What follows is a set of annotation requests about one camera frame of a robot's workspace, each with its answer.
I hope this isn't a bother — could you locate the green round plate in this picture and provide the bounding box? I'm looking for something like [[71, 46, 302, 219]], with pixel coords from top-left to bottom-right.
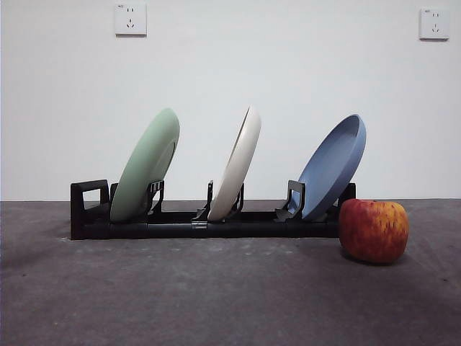
[[109, 107, 181, 223]]

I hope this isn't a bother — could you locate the red yellow apple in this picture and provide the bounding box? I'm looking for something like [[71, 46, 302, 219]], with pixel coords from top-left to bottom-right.
[[338, 198, 410, 264]]

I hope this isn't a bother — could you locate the cream white round plate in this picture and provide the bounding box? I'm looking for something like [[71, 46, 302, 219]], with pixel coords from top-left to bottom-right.
[[207, 105, 262, 221]]

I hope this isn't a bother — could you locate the black plate rack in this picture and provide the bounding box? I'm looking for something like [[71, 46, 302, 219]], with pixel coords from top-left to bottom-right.
[[70, 179, 357, 241]]

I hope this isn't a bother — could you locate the blue round plate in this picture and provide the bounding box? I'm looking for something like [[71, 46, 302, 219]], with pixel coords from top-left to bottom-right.
[[297, 113, 367, 221]]

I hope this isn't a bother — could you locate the white wall socket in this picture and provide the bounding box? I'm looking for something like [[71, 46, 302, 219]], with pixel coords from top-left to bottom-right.
[[115, 2, 148, 36], [419, 9, 450, 40]]

